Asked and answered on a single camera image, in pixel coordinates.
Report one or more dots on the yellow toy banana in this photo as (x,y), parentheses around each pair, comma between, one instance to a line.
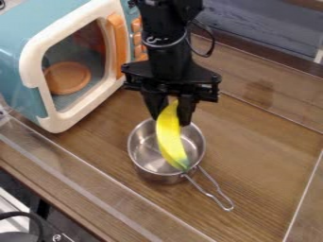
(168,138)

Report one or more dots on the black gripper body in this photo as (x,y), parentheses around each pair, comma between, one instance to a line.
(171,72)

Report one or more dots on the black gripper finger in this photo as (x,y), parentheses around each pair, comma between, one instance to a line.
(156,101)
(186,109)

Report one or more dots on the silver pot with wire handle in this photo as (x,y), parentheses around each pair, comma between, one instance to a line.
(152,167)

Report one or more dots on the blue toy microwave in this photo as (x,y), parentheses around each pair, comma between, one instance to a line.
(95,32)

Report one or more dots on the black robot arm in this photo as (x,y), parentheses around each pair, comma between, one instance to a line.
(167,19)

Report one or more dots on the orange microwave turntable plate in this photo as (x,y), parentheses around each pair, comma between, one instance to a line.
(67,77)

